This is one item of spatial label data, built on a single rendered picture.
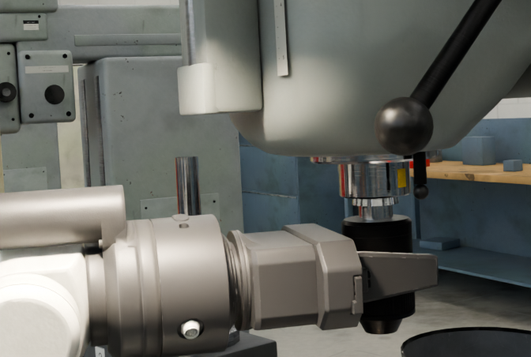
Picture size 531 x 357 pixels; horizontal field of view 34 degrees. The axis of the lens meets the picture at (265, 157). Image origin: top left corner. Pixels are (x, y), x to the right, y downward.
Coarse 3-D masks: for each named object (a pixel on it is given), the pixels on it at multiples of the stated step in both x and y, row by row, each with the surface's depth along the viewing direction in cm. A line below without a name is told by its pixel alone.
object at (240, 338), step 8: (232, 328) 91; (232, 336) 89; (240, 336) 92; (248, 336) 92; (256, 336) 92; (88, 344) 98; (232, 344) 89; (240, 344) 89; (248, 344) 89; (256, 344) 89; (264, 344) 89; (272, 344) 90; (88, 352) 98; (96, 352) 96; (104, 352) 95; (216, 352) 87; (224, 352) 87; (232, 352) 87; (240, 352) 87; (248, 352) 88; (256, 352) 89; (264, 352) 89; (272, 352) 90
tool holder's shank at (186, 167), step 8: (176, 160) 90; (184, 160) 89; (192, 160) 89; (176, 168) 90; (184, 168) 89; (192, 168) 89; (176, 176) 90; (184, 176) 89; (192, 176) 89; (176, 184) 90; (184, 184) 89; (192, 184) 89; (176, 192) 90; (184, 192) 89; (192, 192) 89; (184, 200) 89; (192, 200) 89; (200, 200) 90; (184, 208) 89; (192, 208) 89; (200, 208) 90
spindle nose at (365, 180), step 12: (348, 168) 57; (360, 168) 57; (372, 168) 57; (384, 168) 57; (396, 168) 57; (408, 168) 58; (348, 180) 57; (360, 180) 57; (372, 180) 57; (384, 180) 57; (396, 180) 57; (408, 180) 58; (348, 192) 58; (360, 192) 57; (372, 192) 57; (384, 192) 57; (396, 192) 57; (408, 192) 58
